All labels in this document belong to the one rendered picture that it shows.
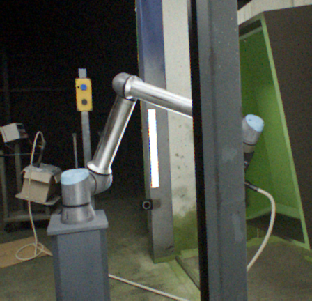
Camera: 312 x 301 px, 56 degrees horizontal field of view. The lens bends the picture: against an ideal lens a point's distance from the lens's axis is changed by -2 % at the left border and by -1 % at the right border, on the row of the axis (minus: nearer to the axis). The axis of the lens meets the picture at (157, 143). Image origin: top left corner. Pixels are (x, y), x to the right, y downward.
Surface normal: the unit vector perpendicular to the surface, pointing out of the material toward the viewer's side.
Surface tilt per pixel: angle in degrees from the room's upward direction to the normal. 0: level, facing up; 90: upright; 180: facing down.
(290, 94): 89
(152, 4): 90
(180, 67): 90
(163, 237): 90
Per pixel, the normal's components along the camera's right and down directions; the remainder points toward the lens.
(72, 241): 0.26, 0.04
